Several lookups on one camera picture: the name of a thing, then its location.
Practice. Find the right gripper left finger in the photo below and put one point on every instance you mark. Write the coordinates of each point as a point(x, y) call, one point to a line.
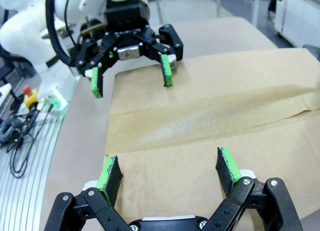
point(110, 181)

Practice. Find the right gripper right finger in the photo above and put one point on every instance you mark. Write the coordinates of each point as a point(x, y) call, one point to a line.
point(230, 171)

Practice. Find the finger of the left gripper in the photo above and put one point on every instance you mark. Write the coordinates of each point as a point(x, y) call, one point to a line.
point(166, 71)
point(97, 83)

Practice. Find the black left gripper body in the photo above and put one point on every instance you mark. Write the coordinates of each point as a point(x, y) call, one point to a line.
point(126, 18)

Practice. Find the brown cardboard shipping box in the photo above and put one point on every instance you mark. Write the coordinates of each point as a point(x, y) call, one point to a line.
point(225, 78)

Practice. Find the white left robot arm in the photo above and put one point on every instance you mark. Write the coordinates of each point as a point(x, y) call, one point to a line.
point(22, 36)

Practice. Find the yellow red emergency stop button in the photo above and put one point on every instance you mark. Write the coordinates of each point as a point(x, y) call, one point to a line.
point(30, 97)

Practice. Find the grey legged table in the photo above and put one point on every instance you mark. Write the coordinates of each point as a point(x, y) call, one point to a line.
point(217, 1)

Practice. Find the white lab cabinet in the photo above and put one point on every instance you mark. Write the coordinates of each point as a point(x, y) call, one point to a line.
point(297, 18)

